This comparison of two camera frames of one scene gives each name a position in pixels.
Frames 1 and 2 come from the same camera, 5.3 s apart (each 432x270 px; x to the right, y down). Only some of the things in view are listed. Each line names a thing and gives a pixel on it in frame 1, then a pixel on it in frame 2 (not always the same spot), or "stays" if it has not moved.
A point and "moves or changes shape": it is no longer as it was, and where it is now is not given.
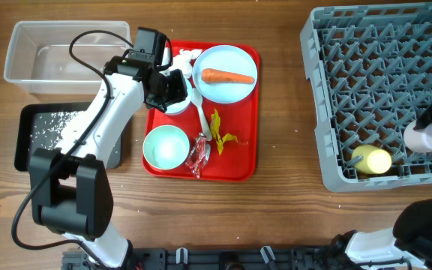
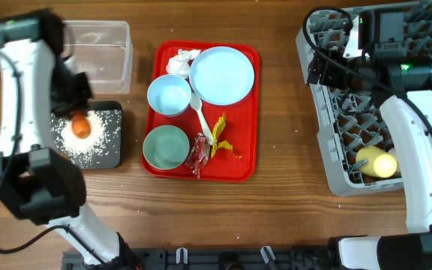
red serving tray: [212, 134] stays
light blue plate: [229, 58] stays
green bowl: [166, 147] stays
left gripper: [178, 94] to [68, 106]
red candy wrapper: [199, 154] stays
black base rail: [217, 258] stays
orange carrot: [219, 76] to [80, 124]
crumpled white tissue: [181, 61] stays
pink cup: [422, 140] moves or changes shape
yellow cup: [375, 160] moves or changes shape
